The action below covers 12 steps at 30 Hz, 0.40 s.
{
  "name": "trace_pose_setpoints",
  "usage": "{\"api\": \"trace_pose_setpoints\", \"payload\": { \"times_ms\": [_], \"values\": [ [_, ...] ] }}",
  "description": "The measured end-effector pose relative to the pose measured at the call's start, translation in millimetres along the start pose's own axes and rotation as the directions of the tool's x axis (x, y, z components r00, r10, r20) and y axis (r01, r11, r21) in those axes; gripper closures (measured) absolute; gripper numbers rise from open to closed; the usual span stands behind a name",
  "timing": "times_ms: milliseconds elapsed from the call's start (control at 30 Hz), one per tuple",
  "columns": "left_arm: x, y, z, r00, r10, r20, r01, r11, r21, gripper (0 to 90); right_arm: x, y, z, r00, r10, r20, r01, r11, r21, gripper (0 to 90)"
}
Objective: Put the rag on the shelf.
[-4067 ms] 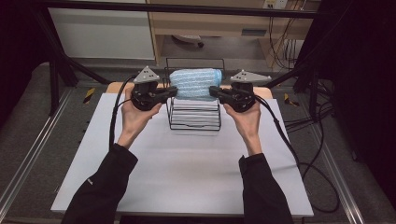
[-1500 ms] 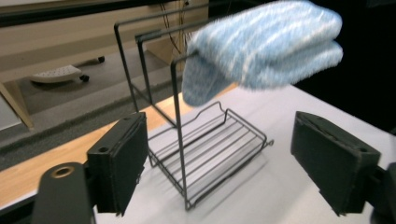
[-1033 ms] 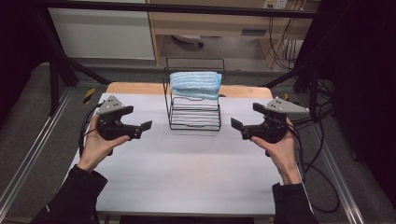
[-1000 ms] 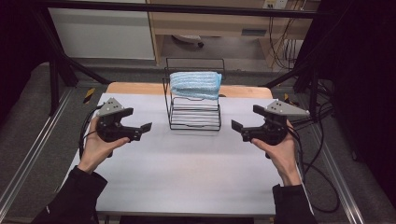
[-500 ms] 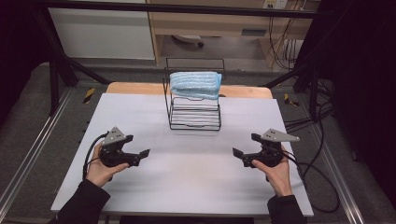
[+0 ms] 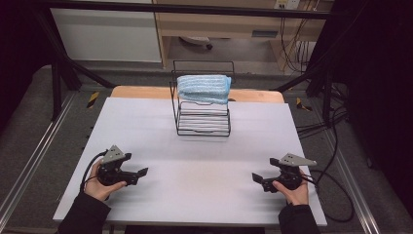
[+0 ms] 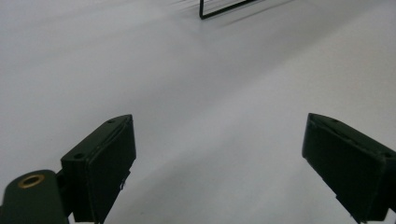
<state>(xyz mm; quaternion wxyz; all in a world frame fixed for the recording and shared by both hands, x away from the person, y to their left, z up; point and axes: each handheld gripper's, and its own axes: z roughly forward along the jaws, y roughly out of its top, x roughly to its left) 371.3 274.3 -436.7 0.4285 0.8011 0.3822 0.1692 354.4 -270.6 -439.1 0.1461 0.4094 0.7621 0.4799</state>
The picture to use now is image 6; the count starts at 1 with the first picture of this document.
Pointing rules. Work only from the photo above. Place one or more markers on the person's left hand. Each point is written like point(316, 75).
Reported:
point(97, 190)

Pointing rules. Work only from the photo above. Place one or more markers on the person's right hand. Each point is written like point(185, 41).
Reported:
point(295, 195)

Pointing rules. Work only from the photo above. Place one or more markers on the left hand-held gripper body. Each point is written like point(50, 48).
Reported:
point(112, 167)

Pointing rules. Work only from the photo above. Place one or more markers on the yellow black tape strip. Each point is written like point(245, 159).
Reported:
point(93, 99)
point(302, 104)

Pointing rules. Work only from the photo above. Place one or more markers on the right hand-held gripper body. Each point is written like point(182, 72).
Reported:
point(290, 174)

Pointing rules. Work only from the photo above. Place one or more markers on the light wooden desk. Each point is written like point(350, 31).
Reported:
point(220, 24)

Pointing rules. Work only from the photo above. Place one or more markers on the white cabinet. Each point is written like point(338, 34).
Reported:
point(107, 35)

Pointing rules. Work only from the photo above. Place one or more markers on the black metal frame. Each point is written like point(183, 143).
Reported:
point(195, 9)

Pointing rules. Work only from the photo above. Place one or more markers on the office chair base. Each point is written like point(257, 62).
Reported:
point(196, 40)

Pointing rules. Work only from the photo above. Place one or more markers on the white table cover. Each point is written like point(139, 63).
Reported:
point(211, 195)

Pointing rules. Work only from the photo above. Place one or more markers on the white wall socket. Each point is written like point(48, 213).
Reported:
point(287, 4)

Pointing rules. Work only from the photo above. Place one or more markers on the aluminium floor rail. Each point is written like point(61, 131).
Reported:
point(35, 152)
point(352, 182)

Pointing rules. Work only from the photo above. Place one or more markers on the blue striped cloth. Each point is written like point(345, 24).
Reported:
point(204, 88)

